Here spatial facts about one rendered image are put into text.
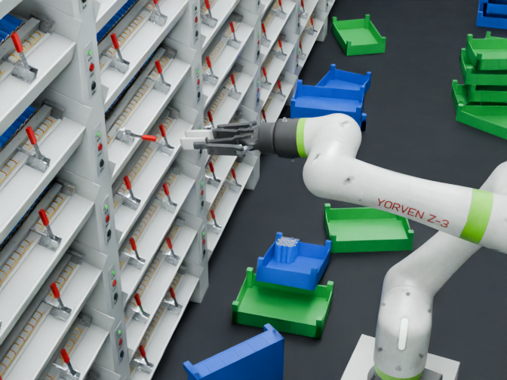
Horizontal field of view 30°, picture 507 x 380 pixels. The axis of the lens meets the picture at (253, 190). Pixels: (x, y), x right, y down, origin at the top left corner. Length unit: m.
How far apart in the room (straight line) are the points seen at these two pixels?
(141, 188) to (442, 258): 0.80
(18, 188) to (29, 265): 0.19
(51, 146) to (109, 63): 0.36
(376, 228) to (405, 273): 1.19
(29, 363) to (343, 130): 0.84
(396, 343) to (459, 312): 1.00
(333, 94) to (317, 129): 2.09
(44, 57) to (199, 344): 1.44
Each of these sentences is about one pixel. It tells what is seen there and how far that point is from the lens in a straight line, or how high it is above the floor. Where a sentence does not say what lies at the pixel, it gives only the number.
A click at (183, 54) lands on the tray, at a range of 2.69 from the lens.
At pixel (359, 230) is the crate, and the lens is 3.55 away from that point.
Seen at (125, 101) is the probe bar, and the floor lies 0.95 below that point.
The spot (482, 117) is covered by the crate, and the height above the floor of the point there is 0.00.
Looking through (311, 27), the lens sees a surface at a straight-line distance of 4.78.
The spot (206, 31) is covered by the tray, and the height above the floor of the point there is 0.91.
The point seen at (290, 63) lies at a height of 0.21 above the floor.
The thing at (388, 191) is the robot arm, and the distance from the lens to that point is 2.03.
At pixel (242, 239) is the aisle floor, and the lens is 3.48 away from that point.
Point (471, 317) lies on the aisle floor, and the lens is 3.24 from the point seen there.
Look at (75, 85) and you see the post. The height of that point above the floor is 1.19.
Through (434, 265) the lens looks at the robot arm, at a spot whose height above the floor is 0.68.
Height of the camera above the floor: 2.13
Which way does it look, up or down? 35 degrees down
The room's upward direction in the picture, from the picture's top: straight up
